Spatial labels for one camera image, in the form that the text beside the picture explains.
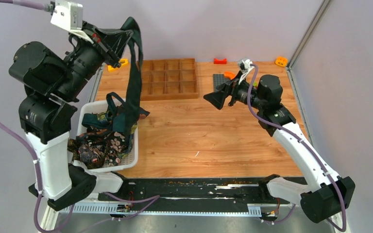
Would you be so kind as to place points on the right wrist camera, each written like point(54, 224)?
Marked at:
point(245, 66)

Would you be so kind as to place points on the red plastic block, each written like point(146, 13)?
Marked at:
point(220, 61)

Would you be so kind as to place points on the pile of patterned ties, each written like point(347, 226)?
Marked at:
point(103, 143)

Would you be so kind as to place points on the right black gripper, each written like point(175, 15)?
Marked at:
point(231, 88)

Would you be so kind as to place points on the wooden compartment tray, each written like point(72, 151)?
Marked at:
point(169, 79)

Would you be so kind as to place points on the dark green leaf tie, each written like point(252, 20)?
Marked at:
point(133, 92)

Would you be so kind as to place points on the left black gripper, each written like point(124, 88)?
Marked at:
point(110, 43)

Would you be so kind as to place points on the orange curved block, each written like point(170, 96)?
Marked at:
point(230, 75)

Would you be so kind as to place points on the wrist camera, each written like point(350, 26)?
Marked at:
point(245, 66)
point(68, 15)

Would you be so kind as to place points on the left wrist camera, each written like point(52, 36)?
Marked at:
point(68, 15)

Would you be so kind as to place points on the orange round block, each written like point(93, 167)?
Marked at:
point(281, 61)

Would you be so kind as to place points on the grey studded baseplate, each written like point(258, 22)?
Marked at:
point(220, 83)

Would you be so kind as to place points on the yellow triangular block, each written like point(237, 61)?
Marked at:
point(122, 62)

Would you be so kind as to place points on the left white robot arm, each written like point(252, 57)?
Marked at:
point(52, 84)

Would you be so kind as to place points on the white plastic basket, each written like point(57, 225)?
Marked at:
point(130, 160)

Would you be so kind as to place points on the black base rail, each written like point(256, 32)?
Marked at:
point(197, 195)

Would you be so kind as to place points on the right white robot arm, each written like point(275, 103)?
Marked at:
point(325, 193)

